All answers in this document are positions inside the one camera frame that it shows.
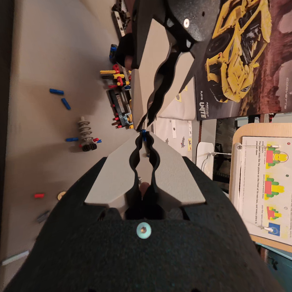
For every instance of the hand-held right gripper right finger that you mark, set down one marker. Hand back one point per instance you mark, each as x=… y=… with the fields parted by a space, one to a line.
x=180 y=182

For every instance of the blue lego pin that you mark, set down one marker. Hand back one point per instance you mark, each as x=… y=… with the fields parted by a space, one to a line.
x=56 y=91
x=65 y=103
x=143 y=132

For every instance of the yellow car lego set box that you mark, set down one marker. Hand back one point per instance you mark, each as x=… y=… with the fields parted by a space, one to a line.
x=251 y=68

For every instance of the wooden document board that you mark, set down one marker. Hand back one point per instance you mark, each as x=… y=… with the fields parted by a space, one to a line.
x=233 y=194

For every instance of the grey lego gear shaft assembly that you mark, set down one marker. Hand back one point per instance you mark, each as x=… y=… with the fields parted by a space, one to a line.
x=85 y=130

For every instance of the long dark lego chassis assembly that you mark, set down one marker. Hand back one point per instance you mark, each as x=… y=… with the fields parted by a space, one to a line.
x=121 y=102

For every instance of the small pile of lego beams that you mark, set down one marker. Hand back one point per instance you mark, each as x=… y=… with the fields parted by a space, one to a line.
x=121 y=20

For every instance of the open instruction booklet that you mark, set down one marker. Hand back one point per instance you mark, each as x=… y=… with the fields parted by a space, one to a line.
x=171 y=107

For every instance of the scattered lego pins and connectors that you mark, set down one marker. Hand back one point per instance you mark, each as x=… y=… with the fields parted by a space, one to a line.
x=39 y=195

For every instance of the grey lego axle connector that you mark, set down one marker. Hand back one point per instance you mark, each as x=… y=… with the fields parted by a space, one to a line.
x=144 y=123

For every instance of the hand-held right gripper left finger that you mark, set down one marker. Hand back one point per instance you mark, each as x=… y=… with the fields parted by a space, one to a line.
x=109 y=182

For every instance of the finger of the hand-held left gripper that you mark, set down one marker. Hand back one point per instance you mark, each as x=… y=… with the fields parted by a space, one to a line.
x=180 y=73
x=155 y=45

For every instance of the printed paper sheet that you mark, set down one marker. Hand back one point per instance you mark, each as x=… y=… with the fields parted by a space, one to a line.
x=255 y=182

